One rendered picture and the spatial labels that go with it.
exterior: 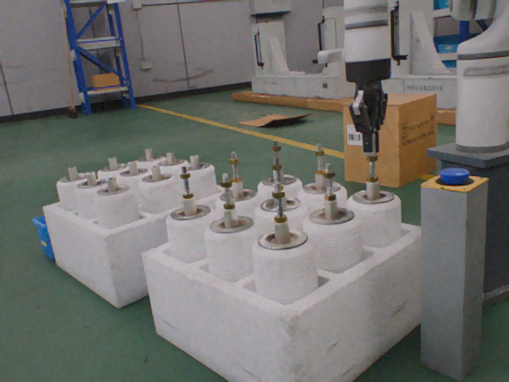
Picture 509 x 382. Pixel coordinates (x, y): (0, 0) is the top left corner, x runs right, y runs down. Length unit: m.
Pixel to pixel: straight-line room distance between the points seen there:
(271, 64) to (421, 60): 2.20
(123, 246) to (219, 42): 6.46
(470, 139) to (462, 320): 0.36
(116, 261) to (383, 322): 0.59
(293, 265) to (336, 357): 0.17
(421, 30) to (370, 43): 2.73
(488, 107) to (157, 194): 0.73
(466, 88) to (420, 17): 2.61
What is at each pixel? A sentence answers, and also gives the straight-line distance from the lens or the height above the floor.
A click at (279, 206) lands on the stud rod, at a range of 0.70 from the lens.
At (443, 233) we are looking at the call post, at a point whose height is 0.24.
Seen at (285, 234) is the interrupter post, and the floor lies 0.26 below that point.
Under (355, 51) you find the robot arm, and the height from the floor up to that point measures 0.51.
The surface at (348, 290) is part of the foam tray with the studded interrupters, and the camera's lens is 0.75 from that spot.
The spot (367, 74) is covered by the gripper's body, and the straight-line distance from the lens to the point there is 0.81.
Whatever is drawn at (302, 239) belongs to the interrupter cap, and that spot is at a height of 0.25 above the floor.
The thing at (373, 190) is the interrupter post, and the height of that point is 0.27.
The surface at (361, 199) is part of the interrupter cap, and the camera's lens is 0.87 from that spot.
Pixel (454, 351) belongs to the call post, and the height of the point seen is 0.05.
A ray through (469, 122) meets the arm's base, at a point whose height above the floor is 0.36.
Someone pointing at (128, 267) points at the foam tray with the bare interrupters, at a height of 0.09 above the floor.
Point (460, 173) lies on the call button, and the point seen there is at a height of 0.33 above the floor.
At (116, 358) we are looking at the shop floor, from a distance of 0.99.
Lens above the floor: 0.52
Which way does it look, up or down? 17 degrees down
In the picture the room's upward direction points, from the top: 6 degrees counter-clockwise
